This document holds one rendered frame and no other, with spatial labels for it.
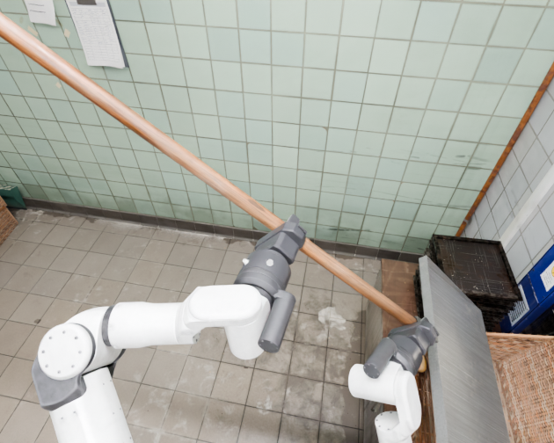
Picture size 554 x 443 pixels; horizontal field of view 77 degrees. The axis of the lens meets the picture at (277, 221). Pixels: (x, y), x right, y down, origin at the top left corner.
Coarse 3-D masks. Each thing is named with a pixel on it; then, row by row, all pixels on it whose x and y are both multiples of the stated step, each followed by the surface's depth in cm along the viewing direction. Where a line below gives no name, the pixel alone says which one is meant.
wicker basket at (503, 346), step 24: (504, 336) 130; (528, 336) 127; (552, 336) 126; (504, 360) 143; (552, 360) 123; (504, 384) 139; (528, 384) 129; (552, 384) 120; (432, 408) 134; (528, 408) 126; (552, 408) 118; (432, 432) 128; (528, 432) 123; (552, 432) 115
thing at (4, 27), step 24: (0, 24) 51; (24, 48) 53; (48, 48) 54; (72, 72) 55; (96, 96) 57; (120, 120) 59; (144, 120) 60; (168, 144) 61; (192, 168) 63; (240, 192) 67; (264, 216) 69; (336, 264) 77; (360, 288) 80
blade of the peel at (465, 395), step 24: (432, 264) 111; (432, 288) 107; (456, 288) 118; (432, 312) 96; (456, 312) 111; (480, 312) 123; (456, 336) 104; (480, 336) 114; (432, 360) 88; (456, 360) 97; (480, 360) 106; (432, 384) 85; (456, 384) 92; (480, 384) 100; (456, 408) 87; (480, 408) 94; (456, 432) 82; (480, 432) 89; (504, 432) 96
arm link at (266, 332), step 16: (240, 272) 60; (256, 272) 58; (272, 272) 59; (256, 288) 57; (272, 288) 58; (272, 304) 59; (288, 304) 57; (256, 320) 53; (272, 320) 54; (288, 320) 56; (240, 336) 53; (256, 336) 55; (272, 336) 52; (240, 352) 57; (256, 352) 57; (272, 352) 54
